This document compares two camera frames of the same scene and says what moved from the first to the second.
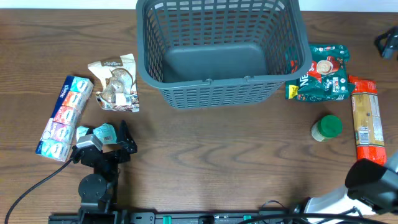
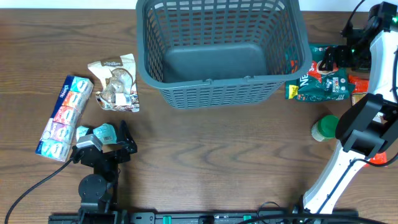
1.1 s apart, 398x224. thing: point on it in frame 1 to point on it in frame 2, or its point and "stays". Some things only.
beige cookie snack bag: [118, 78] stays
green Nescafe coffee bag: [328, 81] stays
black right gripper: [385, 42] to [339, 56]
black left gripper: [106, 154] stays
